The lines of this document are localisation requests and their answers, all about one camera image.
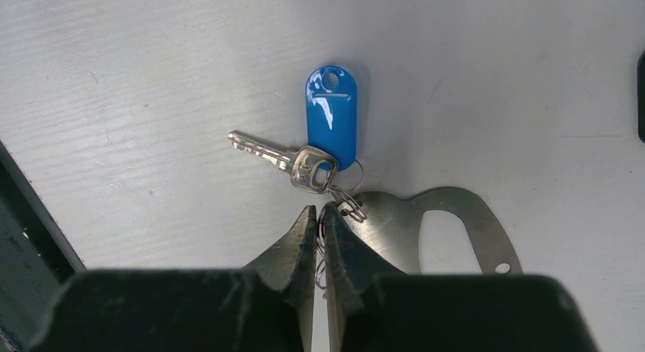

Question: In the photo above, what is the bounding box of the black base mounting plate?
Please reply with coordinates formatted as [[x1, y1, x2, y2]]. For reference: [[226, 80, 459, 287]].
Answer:
[[1, 147, 84, 351]]

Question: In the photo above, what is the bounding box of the key with blue tag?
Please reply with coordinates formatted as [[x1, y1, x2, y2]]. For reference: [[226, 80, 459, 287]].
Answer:
[[227, 65, 358, 197]]

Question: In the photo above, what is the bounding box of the key with black head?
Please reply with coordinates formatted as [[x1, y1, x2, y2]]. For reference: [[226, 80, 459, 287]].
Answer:
[[636, 52, 645, 143]]

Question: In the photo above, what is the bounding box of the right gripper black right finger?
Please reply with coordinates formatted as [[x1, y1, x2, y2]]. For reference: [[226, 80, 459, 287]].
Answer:
[[321, 203, 587, 351]]

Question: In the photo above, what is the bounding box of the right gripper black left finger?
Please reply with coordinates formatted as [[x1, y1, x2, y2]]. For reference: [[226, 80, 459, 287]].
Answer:
[[28, 205, 316, 351]]

